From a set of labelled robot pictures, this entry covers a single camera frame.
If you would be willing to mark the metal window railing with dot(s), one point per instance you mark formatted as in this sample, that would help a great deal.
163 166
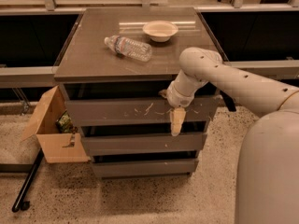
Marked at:
43 75

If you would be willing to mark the grey drawer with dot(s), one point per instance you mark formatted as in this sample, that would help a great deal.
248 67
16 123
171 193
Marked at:
139 144
107 112
144 168

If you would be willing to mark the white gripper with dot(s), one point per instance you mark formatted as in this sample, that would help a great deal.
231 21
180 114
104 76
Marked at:
177 99

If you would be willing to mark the white paper bowl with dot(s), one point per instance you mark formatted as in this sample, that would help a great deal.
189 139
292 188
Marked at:
160 31

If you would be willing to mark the black bracket behind cabinet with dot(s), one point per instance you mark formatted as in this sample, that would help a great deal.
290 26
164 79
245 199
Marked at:
229 102

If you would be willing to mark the open cardboard box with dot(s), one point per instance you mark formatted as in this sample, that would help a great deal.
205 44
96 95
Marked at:
57 147

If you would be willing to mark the grey top drawer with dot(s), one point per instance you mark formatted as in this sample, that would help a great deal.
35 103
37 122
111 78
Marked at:
107 112

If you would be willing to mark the grey middle drawer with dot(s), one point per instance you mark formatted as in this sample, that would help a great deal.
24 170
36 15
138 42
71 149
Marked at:
139 144

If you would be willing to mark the clear plastic water bottle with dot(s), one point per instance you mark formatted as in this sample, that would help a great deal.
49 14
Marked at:
128 47

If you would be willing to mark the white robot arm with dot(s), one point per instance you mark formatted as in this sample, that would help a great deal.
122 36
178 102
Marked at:
267 183

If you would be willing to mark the grey bottom drawer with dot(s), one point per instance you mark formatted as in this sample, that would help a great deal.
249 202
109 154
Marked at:
144 168

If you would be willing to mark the grey drawer cabinet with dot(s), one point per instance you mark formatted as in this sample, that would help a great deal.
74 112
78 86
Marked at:
87 44

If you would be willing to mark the black metal floor bar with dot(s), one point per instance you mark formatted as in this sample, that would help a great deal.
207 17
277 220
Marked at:
30 170

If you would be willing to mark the green snack bag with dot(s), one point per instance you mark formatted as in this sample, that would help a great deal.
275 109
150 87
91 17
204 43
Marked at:
64 123

